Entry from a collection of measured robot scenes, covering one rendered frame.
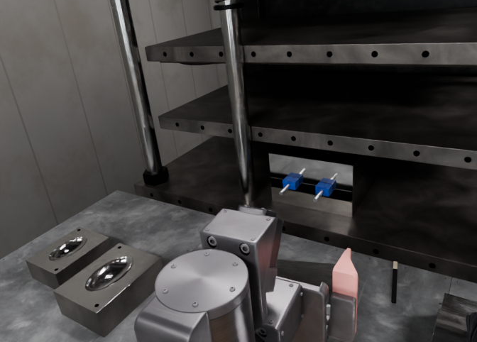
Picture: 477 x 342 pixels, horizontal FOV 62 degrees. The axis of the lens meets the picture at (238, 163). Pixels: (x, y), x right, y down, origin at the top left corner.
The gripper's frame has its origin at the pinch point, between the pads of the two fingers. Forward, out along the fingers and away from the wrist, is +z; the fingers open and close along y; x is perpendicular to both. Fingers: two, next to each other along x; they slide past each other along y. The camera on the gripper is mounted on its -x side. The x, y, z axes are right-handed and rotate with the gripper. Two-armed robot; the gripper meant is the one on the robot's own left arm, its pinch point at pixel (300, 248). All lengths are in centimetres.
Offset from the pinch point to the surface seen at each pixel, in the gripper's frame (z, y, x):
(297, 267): 30.3, 11.9, 28.3
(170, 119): 78, 76, 15
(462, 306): 36, -19, 33
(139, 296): 18, 46, 38
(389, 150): 71, 0, 17
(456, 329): 21.7, -17.2, 25.8
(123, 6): 73, 83, -24
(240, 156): 70, 45, 23
